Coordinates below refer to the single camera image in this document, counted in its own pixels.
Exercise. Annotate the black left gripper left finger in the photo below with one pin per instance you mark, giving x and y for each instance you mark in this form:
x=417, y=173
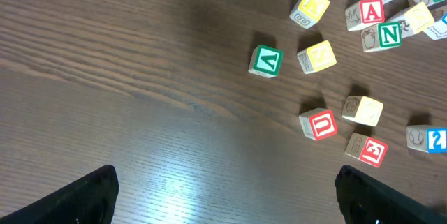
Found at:
x=91, y=199

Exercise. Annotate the blue P letter block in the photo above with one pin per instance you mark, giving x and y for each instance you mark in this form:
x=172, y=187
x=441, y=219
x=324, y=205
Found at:
x=437, y=30

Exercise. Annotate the yellow far left block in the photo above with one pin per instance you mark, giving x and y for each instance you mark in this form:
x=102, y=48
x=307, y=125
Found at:
x=307, y=13

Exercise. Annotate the yellow C letter block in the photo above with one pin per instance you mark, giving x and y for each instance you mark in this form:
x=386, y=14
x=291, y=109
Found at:
x=362, y=110

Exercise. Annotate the red U block lower left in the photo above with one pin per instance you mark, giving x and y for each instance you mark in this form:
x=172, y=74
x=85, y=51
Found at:
x=318, y=124

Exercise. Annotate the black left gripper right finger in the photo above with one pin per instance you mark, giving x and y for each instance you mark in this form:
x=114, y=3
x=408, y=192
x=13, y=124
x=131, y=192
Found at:
x=363, y=199

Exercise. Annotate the red A letter block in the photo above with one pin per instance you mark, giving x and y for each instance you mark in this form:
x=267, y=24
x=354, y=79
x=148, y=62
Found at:
x=363, y=14

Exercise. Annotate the green N letter block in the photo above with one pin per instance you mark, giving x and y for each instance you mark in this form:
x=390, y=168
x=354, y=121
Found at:
x=383, y=36

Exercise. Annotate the yellow block near P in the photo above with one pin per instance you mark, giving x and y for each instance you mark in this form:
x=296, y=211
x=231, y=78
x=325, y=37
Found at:
x=414, y=19

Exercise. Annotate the yellow S letter block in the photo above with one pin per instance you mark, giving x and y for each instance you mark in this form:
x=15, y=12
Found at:
x=317, y=57

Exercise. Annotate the blue 2 number block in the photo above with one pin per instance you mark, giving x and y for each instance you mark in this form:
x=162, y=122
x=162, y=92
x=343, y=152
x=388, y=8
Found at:
x=426, y=138

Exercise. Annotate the red E letter block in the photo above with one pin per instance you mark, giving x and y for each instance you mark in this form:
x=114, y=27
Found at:
x=366, y=149

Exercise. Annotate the green V letter block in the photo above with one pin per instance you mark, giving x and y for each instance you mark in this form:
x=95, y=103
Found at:
x=265, y=61

